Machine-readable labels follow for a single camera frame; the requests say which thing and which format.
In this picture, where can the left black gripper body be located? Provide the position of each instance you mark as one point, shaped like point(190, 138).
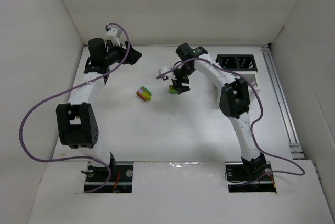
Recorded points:
point(128, 53)

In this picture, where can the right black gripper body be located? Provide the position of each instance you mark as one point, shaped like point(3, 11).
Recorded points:
point(179, 82)

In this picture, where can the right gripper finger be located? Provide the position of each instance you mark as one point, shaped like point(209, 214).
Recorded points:
point(181, 89)
point(177, 84)

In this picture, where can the lime green lego pair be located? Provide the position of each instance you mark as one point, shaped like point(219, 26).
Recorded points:
point(172, 90)

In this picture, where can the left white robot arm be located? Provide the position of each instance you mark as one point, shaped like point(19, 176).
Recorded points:
point(77, 125)

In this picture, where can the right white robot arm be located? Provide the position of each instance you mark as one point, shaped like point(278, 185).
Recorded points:
point(233, 99)

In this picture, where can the orange green lego stack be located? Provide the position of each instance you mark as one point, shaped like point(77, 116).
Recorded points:
point(144, 94)

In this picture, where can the black slotted container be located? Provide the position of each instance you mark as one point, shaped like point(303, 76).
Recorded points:
point(237, 62)

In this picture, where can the white slotted container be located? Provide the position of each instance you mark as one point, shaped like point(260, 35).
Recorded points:
point(249, 76)

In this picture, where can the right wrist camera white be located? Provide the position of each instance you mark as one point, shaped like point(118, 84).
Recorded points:
point(165, 73)

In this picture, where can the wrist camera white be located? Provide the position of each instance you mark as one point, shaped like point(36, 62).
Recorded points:
point(114, 33)
point(165, 73)

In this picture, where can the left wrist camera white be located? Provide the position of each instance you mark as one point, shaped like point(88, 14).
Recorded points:
point(114, 33)

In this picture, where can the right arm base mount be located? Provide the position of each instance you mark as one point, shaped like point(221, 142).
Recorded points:
point(240, 182)

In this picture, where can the aluminium rail right side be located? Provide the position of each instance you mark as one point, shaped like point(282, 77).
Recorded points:
point(293, 140)

